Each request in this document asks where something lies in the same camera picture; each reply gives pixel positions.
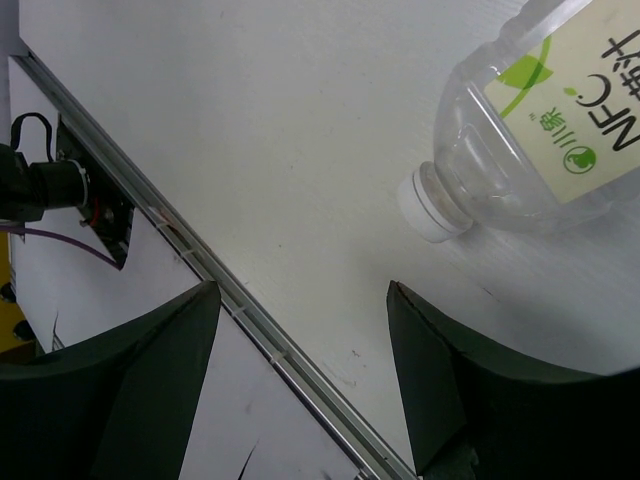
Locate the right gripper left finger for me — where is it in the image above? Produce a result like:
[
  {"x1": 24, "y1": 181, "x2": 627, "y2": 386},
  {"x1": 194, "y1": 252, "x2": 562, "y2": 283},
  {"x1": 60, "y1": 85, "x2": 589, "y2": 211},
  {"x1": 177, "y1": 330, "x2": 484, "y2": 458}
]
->
[{"x1": 1, "y1": 281, "x2": 221, "y2": 479}]

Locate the orange label white cap bottle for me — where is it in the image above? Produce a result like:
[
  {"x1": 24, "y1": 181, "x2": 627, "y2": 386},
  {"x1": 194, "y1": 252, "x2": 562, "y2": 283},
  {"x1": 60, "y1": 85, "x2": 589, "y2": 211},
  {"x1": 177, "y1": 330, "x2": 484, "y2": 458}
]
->
[{"x1": 398, "y1": 1, "x2": 639, "y2": 243}]

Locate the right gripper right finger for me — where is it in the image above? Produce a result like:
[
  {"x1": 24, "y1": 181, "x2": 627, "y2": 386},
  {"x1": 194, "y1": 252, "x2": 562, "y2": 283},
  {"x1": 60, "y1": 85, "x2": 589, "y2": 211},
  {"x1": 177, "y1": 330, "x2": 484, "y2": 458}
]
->
[{"x1": 387, "y1": 281, "x2": 639, "y2": 479}]

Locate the aluminium table edge rail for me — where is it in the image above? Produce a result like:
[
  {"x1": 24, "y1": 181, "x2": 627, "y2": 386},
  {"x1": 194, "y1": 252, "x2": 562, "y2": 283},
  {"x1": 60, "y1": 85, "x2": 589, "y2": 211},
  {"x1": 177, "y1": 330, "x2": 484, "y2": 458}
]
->
[{"x1": 14, "y1": 54, "x2": 414, "y2": 479}]

